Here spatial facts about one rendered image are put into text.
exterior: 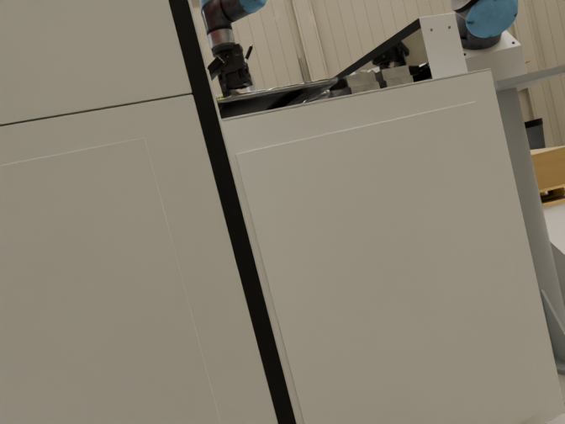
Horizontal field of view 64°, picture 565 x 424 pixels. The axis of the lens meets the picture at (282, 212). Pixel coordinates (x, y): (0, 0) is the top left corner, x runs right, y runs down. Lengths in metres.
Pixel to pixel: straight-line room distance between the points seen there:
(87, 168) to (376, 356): 0.59
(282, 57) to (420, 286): 7.37
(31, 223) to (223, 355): 0.25
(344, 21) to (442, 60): 7.39
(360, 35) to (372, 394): 7.77
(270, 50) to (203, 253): 7.67
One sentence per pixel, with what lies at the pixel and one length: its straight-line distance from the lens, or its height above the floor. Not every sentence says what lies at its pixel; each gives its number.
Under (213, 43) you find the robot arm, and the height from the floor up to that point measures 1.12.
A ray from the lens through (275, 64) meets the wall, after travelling 8.08.
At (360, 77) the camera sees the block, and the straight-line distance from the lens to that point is 1.16.
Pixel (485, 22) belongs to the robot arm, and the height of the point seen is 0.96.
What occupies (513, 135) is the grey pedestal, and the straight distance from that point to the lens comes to 1.46.
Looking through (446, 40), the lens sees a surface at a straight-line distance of 1.09.
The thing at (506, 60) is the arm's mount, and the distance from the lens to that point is 1.50.
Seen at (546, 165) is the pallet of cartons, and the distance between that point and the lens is 4.29.
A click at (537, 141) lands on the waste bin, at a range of 7.47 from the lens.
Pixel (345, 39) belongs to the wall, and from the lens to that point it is 8.34.
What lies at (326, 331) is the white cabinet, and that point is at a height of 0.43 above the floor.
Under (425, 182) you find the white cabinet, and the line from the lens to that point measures 0.90.
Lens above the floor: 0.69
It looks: 3 degrees down
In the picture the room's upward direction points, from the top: 14 degrees counter-clockwise
